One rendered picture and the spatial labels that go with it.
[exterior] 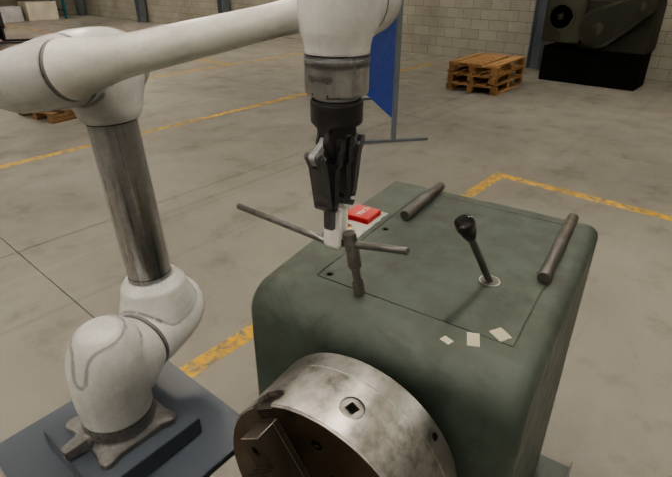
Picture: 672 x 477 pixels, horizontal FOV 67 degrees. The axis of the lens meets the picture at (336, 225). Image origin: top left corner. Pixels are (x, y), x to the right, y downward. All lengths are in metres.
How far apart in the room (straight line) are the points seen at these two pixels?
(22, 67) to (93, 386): 0.61
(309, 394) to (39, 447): 0.87
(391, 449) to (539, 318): 0.32
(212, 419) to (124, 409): 0.25
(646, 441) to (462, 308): 1.83
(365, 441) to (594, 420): 1.98
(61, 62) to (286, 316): 0.53
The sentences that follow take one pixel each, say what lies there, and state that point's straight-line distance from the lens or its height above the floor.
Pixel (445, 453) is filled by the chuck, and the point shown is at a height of 1.15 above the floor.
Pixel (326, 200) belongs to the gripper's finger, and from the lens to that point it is 0.73.
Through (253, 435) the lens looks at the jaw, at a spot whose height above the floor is 1.19.
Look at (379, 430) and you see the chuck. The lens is 0.69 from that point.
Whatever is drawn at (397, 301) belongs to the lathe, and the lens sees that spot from 0.84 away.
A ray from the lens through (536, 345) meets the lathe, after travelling 0.80.
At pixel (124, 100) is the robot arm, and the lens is 1.09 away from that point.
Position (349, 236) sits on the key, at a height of 1.37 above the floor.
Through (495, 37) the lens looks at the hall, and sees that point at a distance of 11.52.
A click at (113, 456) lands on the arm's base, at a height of 0.82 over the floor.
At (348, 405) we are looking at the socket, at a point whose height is 1.23.
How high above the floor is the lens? 1.74
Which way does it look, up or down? 27 degrees down
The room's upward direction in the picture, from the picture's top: straight up
